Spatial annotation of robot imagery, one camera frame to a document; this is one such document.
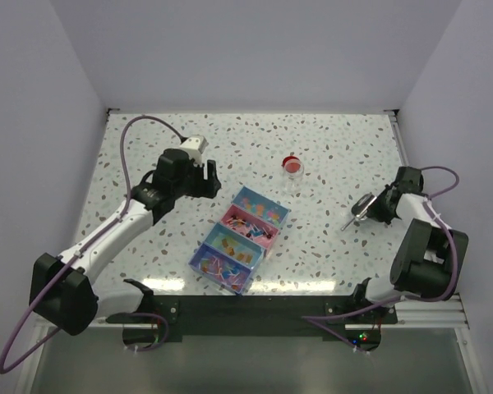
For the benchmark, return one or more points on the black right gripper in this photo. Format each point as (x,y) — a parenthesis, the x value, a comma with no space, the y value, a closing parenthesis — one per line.
(374,211)

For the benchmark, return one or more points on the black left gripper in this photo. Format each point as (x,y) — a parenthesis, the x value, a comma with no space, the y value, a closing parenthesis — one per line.
(206,187)

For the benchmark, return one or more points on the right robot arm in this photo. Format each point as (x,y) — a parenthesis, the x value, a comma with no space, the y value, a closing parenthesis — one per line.
(430,257)

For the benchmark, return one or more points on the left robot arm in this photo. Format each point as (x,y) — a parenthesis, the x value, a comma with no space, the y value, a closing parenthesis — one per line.
(62,286)

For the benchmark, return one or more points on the blue end candy bin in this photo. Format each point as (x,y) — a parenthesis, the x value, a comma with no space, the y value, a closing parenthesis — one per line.
(262,207)

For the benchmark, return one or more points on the pink candy bin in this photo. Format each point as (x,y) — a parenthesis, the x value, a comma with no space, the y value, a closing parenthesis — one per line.
(250,226)

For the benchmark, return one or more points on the purple candy bin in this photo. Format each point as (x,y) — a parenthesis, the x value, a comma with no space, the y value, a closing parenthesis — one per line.
(220,269)

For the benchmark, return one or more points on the clear plastic jar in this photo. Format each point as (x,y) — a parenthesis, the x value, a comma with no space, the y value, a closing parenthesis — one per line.
(293,173)

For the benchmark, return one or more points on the red jar lid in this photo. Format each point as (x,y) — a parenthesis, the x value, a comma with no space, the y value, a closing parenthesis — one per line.
(289,158)

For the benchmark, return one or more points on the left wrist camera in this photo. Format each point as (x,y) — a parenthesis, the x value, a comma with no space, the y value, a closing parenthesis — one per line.
(195,146)

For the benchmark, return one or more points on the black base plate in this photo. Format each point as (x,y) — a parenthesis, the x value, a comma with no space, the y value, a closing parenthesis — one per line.
(172,318)

